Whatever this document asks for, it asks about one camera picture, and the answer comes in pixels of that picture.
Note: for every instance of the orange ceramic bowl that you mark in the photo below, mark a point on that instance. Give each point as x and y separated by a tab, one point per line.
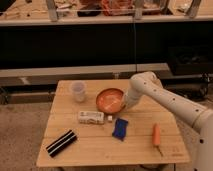
109	101

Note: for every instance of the white plastic bottle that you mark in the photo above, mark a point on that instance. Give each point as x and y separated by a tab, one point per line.
93	117

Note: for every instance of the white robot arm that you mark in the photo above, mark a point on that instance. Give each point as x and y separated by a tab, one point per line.
197	116

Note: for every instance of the clear plastic cup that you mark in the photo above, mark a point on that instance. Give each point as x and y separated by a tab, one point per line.
78	90

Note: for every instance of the wooden table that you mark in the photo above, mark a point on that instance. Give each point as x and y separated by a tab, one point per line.
95	145

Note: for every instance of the black striped box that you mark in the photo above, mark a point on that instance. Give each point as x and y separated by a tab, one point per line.
61	143

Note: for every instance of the orange carrot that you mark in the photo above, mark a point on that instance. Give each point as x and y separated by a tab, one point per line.
156	137

